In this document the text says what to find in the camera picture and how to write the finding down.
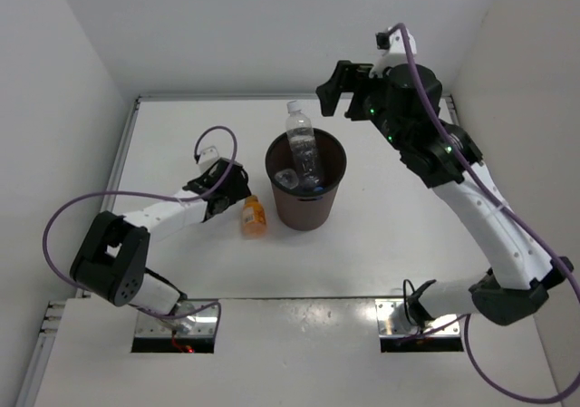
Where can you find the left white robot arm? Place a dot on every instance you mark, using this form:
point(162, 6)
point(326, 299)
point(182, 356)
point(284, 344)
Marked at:
point(112, 259)

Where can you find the brown plastic bin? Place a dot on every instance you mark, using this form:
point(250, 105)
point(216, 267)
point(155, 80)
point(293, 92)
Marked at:
point(308, 205)

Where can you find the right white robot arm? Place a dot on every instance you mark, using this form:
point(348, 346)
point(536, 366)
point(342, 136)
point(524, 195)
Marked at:
point(448, 162)

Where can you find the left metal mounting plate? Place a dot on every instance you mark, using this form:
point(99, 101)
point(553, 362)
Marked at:
point(201, 321)

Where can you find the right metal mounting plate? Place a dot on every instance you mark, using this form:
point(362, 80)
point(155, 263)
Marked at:
point(392, 323)

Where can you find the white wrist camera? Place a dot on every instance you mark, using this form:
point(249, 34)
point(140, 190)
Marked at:
point(396, 43)
point(208, 156)

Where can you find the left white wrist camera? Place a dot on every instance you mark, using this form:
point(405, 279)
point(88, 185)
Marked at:
point(208, 156)

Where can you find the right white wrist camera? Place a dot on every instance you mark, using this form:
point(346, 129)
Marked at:
point(396, 43)

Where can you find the orange juice bottle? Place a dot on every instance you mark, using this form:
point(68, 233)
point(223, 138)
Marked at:
point(253, 218)

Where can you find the metal mounting plate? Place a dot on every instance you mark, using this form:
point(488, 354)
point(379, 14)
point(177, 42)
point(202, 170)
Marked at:
point(201, 321)
point(392, 323)

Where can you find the clear bottle white blue label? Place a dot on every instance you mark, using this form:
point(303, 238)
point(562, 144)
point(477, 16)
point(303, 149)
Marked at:
point(287, 178)

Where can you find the left aluminium rail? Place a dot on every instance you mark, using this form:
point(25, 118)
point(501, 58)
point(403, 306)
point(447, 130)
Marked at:
point(54, 310)

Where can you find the clear unlabelled plastic bottle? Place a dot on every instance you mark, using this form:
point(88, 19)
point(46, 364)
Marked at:
point(302, 142)

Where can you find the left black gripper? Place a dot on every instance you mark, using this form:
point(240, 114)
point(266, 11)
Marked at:
point(238, 192)

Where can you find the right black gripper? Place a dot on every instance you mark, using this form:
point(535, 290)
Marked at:
point(345, 78)

